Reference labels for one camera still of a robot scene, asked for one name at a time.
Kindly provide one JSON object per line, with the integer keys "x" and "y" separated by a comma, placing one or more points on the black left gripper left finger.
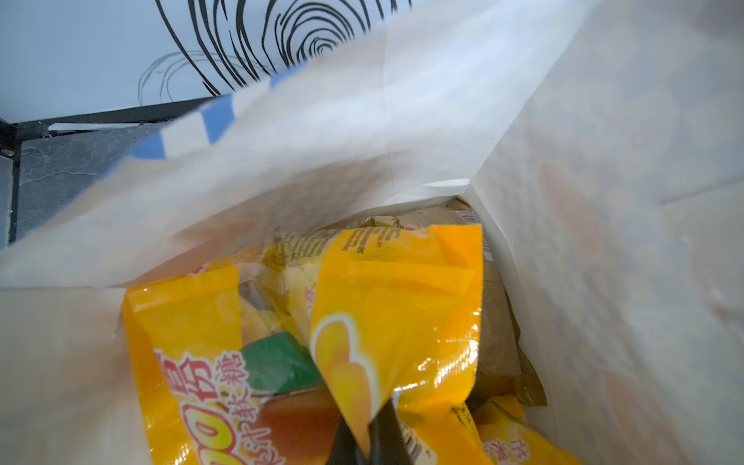
{"x": 345, "y": 449}

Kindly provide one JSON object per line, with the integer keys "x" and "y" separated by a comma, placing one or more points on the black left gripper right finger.
{"x": 387, "y": 446}

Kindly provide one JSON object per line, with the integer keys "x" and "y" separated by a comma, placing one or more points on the yellow gummy candy bag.
{"x": 257, "y": 357}

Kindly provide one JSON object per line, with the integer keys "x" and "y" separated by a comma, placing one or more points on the gold snack bag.
{"x": 503, "y": 367}

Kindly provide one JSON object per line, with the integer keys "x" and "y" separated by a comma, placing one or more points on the blue checkered paper bag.
{"x": 600, "y": 143}

